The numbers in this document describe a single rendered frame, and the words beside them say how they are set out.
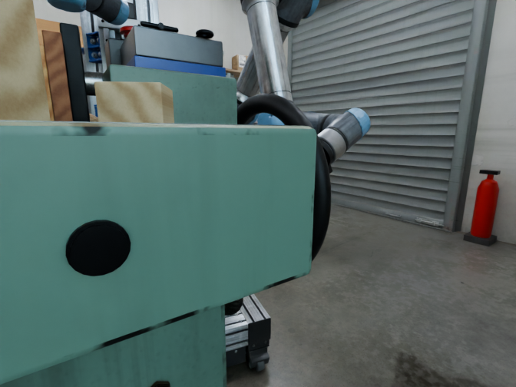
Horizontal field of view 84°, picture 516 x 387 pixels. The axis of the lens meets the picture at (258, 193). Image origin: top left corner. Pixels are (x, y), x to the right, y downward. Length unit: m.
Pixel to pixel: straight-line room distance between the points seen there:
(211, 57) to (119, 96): 0.16
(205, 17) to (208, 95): 4.03
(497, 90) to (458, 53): 0.45
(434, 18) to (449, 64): 0.45
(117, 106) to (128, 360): 0.16
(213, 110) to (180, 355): 0.24
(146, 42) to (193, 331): 0.27
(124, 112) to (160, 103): 0.03
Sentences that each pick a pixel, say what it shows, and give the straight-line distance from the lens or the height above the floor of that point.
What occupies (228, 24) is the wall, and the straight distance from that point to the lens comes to 4.51.
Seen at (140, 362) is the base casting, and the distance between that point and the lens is 0.21.
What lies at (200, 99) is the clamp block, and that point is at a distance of 0.33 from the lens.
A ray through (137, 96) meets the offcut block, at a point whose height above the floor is 0.92.
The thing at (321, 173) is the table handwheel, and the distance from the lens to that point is 0.35.
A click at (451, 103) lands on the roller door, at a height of 1.15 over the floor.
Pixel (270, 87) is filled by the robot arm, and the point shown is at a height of 1.00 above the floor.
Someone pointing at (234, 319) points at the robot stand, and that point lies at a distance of 1.15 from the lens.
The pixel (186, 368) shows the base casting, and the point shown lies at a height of 0.75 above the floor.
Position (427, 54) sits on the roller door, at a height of 1.60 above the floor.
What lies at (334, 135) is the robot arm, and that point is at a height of 0.89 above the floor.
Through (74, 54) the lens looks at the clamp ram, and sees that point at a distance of 0.34.
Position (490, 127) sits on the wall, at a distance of 3.07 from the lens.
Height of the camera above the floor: 0.90
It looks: 12 degrees down
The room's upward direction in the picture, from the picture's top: straight up
